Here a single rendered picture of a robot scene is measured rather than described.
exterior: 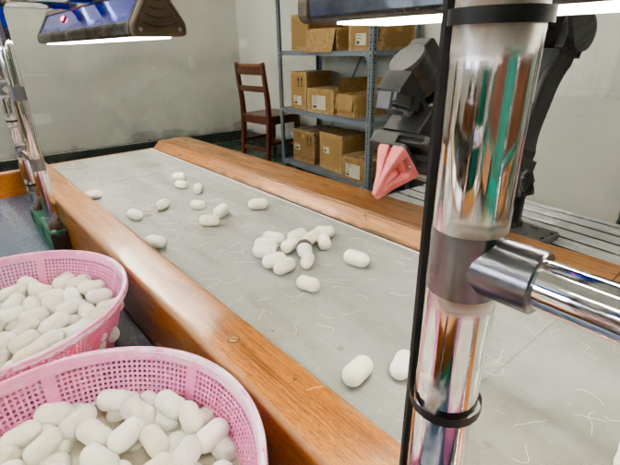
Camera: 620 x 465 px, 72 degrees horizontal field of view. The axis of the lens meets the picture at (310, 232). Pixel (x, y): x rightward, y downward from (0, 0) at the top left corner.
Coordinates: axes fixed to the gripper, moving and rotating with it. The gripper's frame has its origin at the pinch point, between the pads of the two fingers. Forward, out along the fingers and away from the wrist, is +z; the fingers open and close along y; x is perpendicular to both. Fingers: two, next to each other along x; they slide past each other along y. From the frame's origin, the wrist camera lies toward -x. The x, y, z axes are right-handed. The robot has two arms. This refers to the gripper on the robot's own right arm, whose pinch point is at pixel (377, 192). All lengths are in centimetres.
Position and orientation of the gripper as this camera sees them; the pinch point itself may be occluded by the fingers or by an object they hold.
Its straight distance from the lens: 65.9
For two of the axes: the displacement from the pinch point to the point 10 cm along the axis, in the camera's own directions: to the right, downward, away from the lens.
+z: -5.5, 8.1, -1.9
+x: 5.1, 5.0, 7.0
